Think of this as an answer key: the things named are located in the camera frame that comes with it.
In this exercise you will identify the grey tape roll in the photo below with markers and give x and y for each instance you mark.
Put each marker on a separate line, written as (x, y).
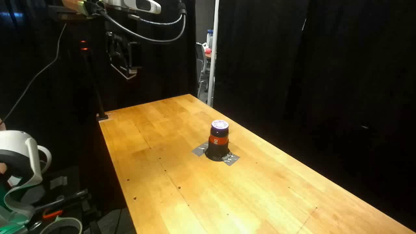
(62, 222)

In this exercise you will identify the black cart with tools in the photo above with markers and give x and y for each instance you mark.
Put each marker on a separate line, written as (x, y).
(14, 222)

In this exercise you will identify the dark bottle with white cap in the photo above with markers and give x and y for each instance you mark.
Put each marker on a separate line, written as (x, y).
(219, 127)

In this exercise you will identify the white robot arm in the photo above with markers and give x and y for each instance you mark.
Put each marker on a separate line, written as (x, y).
(27, 161)

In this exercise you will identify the red elastic band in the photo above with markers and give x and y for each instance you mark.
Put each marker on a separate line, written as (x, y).
(218, 140)

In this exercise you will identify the black camera tripod stand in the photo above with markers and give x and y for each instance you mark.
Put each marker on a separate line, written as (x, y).
(85, 53)

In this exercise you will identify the grey tape patch under bottle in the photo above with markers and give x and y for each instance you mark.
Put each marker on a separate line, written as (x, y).
(228, 158)

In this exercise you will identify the white vertical pole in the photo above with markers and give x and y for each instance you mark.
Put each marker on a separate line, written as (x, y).
(213, 56)

